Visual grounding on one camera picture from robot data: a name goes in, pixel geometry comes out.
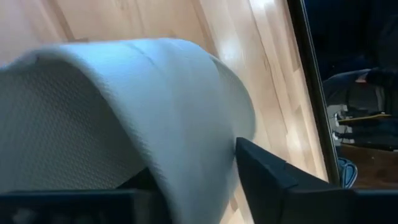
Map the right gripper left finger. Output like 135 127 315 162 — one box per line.
116 167 174 224

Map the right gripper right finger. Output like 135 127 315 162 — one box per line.
235 137 356 224

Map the light grey rubber slide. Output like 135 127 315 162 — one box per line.
0 37 257 224

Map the person's shoe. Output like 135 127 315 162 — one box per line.
337 157 359 189

